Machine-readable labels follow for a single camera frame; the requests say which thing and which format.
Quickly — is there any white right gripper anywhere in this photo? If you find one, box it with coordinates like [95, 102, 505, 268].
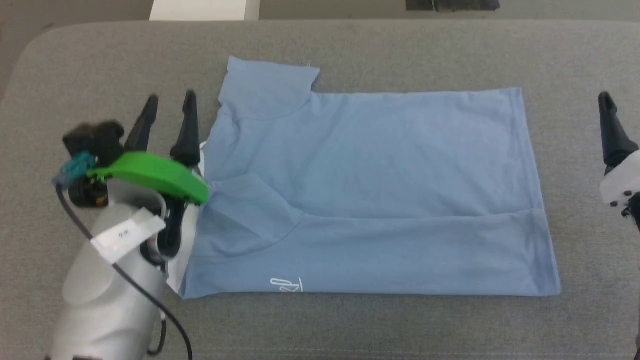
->
[598, 92, 640, 208]

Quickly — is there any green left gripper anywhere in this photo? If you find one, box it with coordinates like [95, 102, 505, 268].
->
[86, 90, 211, 205]

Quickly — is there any light blue polo shirt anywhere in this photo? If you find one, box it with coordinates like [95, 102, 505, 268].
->
[167, 55, 562, 300]

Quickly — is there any black left gripper motor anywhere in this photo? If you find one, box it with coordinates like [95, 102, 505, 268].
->
[67, 175, 110, 208]

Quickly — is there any white paper label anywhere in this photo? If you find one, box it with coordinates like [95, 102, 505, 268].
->
[91, 209, 167, 264]

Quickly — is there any white box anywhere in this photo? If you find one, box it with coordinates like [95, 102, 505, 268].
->
[150, 0, 261, 22]

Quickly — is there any black floor plate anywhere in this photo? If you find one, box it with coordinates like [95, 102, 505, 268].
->
[406, 0, 501, 12]

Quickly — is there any grey fabric sofa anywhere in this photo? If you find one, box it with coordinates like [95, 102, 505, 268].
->
[0, 20, 640, 360]

